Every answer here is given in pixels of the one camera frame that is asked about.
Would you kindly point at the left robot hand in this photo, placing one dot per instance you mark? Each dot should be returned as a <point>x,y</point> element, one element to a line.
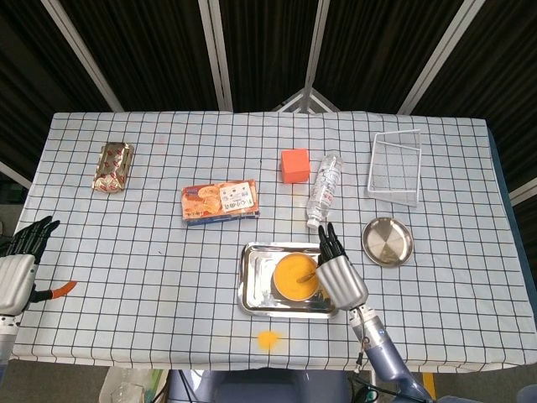
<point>14,281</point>

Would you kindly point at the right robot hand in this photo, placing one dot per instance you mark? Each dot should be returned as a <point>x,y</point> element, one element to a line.
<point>342,285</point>

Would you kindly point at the metal spoon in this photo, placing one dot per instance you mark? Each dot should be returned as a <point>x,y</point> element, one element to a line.
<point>304,278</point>

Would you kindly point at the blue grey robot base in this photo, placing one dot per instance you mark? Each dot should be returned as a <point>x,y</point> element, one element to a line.
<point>260,388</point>

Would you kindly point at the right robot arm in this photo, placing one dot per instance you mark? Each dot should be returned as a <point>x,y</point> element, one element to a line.
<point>377,340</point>

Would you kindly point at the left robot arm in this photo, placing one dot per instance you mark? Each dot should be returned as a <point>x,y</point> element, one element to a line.
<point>6,325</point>

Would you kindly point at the beige bowl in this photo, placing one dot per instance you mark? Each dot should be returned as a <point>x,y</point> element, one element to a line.
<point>295,299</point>

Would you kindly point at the orange powder pile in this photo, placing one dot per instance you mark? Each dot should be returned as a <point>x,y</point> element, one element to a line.
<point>268,339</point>

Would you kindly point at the round steel plate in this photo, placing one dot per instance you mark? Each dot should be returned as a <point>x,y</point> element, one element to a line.
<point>388,242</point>

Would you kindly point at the rectangular steel tray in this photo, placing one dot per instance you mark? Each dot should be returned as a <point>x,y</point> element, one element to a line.
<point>256,285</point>

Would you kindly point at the clear plastic water bottle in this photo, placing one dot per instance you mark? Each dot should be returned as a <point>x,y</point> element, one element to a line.
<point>324,191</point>

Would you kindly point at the orange cube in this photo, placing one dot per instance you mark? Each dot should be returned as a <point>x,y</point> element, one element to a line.
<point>295,167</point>

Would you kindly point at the checked tablecloth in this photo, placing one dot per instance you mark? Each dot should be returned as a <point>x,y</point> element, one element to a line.
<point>147,260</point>

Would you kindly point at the orange biscuit box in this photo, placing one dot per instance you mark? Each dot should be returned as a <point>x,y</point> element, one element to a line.
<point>218,201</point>

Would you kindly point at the gold foil snack packet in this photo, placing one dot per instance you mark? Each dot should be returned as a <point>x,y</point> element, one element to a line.
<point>112,168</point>

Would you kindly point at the clear plastic bag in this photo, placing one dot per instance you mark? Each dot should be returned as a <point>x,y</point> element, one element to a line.
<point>126,386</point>

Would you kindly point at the white triangular screen foot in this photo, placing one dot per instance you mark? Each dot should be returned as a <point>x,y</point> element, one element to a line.
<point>307,101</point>

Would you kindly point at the black folding partition screen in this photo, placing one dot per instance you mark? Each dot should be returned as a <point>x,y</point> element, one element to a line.
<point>159,54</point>

